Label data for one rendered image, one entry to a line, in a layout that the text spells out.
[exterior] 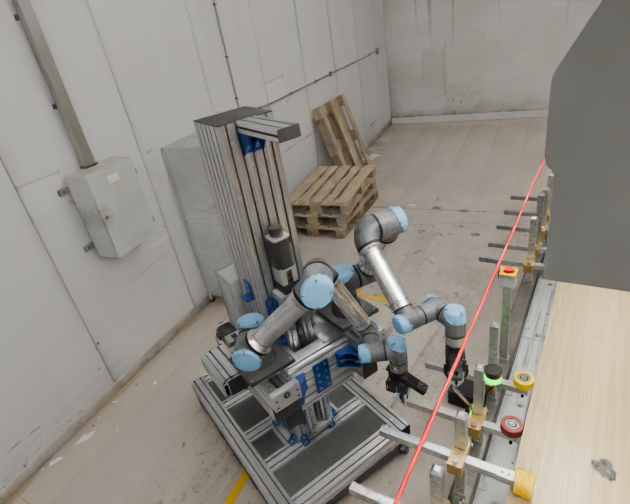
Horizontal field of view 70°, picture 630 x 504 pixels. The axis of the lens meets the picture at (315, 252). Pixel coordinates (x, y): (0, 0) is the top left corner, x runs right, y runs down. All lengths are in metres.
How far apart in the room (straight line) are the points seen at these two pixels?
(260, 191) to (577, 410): 1.49
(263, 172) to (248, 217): 0.20
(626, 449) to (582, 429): 0.13
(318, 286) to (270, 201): 0.53
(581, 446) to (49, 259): 3.04
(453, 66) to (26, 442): 8.38
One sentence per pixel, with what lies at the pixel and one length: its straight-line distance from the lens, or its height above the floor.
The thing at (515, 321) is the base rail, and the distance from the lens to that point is 2.70.
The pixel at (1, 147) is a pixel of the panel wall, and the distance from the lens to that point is 3.22.
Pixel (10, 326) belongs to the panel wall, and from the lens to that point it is 3.32.
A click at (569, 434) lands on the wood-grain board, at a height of 0.90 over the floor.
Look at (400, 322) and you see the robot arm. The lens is 1.65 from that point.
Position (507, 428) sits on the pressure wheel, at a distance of 1.90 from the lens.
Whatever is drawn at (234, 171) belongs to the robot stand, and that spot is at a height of 1.84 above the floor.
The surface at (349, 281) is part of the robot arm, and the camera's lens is 2.09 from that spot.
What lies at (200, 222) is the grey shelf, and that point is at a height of 0.88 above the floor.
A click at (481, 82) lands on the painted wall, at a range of 9.28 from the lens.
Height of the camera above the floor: 2.36
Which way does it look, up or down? 28 degrees down
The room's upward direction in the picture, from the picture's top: 10 degrees counter-clockwise
